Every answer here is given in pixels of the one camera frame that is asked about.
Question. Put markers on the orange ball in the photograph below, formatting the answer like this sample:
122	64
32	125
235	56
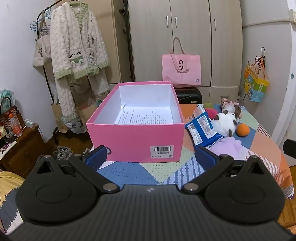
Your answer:
242	129

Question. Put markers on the canvas tote bag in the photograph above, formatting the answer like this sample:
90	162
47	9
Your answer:
41	53

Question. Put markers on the white door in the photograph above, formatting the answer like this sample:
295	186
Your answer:
286	104

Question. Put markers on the patchwork tablecloth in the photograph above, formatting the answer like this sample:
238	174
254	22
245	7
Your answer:
150	171

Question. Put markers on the plaid handbag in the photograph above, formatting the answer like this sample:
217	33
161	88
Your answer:
5	115

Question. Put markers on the pink cardboard box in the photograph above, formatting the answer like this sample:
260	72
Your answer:
138	139

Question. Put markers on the cream fleece pajama pants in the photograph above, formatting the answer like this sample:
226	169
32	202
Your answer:
67	102

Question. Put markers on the cream fleece pajama top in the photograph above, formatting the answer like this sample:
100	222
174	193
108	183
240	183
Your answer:
69	41

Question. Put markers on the small white blue packet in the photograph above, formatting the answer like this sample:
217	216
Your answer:
197	111

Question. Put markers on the printed paper sheet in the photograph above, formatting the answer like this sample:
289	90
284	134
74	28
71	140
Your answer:
143	115

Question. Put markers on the small tissue pack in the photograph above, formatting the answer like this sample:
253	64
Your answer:
29	122

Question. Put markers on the beige wardrobe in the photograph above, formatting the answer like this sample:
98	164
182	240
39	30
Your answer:
150	46

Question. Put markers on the yellow pillow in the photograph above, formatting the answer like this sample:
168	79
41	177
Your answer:
9	185

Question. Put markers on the white green diaper pack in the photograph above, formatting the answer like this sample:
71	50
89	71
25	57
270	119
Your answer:
7	96

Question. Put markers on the black clothes rack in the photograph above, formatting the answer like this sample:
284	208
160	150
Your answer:
47	81

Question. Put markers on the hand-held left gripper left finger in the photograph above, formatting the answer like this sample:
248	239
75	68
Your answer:
97	158

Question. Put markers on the blue wet wipes packet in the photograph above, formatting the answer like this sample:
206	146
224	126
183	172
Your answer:
203	129

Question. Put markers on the pink ball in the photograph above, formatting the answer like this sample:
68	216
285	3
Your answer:
211	113

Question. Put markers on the orange drink bottle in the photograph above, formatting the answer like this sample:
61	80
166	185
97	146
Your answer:
15	126

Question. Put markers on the grey sneaker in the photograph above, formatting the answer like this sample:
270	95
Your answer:
62	153

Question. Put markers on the colourful paper gift bag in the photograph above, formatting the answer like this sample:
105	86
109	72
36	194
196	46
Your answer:
255	85

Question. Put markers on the white plush toy brown ears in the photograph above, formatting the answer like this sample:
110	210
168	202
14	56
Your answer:
223	125

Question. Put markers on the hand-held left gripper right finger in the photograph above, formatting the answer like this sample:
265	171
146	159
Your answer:
205	158

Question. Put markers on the beige tall cabinet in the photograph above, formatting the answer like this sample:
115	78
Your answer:
115	46

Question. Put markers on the purple fluffy cloth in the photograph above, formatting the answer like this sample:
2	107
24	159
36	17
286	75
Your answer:
229	146

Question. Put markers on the green ball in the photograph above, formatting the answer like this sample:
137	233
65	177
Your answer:
208	105

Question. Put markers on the wooden nightstand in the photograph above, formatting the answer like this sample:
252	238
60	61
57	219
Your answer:
23	153

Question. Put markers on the blue clothes hangers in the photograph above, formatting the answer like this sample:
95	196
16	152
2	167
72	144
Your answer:
37	25

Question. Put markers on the black suitcase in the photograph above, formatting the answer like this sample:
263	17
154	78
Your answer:
187	95

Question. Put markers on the pink shopping bag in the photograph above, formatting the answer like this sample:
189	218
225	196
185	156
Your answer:
180	69

